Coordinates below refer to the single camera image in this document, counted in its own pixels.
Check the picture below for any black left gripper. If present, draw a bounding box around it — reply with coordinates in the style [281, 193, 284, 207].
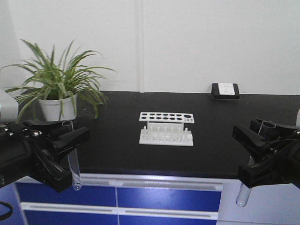
[0, 120, 90, 193]

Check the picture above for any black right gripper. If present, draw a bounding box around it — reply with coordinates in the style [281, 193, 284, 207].
[232, 123, 300, 188]

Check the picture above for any clear test tube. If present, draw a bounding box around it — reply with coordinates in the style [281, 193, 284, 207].
[62, 120, 82, 191]
[236, 119, 275, 207]

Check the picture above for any white plant pot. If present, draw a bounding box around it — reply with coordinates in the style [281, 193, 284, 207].
[38, 94, 77, 121]

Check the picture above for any blue upper cabinet drawer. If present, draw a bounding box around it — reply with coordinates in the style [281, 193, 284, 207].
[16, 183, 221, 212]

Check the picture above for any blue cabinet drawer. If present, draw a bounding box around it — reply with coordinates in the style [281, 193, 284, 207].
[24, 210, 217, 225]
[16, 183, 221, 212]

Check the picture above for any blue lower cabinet drawer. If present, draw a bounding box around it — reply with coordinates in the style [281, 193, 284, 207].
[24, 210, 217, 225]

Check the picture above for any green spider plant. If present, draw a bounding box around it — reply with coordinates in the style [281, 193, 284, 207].
[5, 40, 107, 121]

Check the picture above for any white test tube rack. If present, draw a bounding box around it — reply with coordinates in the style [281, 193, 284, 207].
[139, 112, 195, 147]

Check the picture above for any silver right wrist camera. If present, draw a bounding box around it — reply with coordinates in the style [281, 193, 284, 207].
[296, 109, 300, 130]

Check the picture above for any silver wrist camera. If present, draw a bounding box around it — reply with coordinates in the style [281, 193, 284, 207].
[0, 90, 18, 123]
[296, 109, 300, 130]

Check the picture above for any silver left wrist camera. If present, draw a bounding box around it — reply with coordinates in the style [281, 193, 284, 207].
[0, 90, 18, 123]

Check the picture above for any white wall power socket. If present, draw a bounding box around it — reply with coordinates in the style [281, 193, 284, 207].
[211, 83, 240, 100]

